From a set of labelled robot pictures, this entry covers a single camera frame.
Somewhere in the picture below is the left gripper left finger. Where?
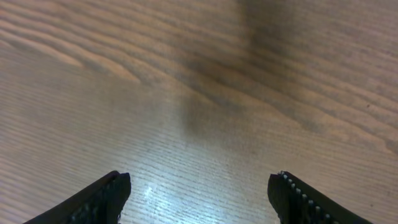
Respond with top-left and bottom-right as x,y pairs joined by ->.
24,170 -> 131,224

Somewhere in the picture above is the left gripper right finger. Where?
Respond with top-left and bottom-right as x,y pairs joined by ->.
267,171 -> 371,224

